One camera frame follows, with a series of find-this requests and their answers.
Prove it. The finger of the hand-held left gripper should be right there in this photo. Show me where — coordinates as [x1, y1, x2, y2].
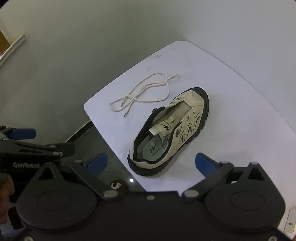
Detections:
[14, 142, 76, 161]
[0, 125, 37, 141]

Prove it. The white cardboard box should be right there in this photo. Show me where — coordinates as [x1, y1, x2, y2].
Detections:
[283, 206, 296, 233]

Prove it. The beige shoe with black sole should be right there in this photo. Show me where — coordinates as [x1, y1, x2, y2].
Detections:
[127, 87, 210, 177]

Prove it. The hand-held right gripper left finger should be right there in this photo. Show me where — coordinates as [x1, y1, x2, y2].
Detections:
[32, 152, 119, 202]

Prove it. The aluminium framed window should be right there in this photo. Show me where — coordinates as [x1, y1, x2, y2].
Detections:
[0, 31, 25, 66]

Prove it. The cream shoelace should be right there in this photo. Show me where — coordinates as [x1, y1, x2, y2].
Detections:
[109, 73, 180, 118]

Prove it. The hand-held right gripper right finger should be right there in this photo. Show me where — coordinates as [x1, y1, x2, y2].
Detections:
[181, 152, 270, 199]

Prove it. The person's left hand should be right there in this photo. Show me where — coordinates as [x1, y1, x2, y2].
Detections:
[0, 175, 15, 218]

